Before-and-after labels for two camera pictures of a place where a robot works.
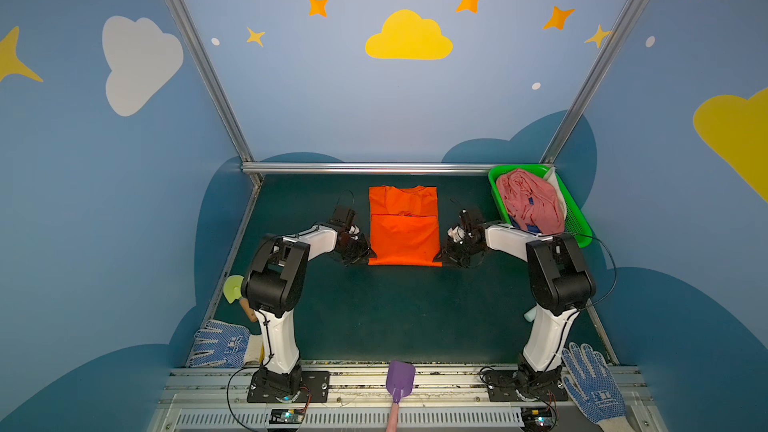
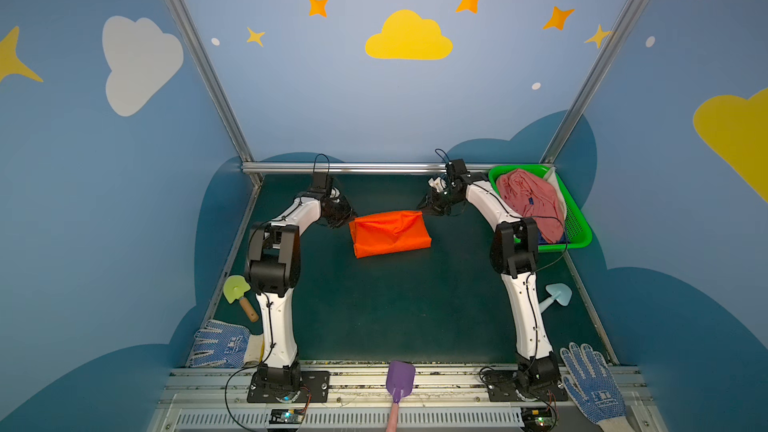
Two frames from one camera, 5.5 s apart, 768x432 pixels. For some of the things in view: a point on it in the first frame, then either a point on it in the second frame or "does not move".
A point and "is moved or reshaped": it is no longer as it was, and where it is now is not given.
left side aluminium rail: x=254 y=194 does not move
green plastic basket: x=575 y=219 does not move
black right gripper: x=457 y=249 → x=437 y=200
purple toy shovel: x=400 y=379 does not move
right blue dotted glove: x=595 y=389 does not move
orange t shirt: x=404 y=226 is moved or reshaped
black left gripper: x=357 y=246 → x=339 y=212
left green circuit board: x=287 y=416 does not move
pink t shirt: x=533 y=200 does not move
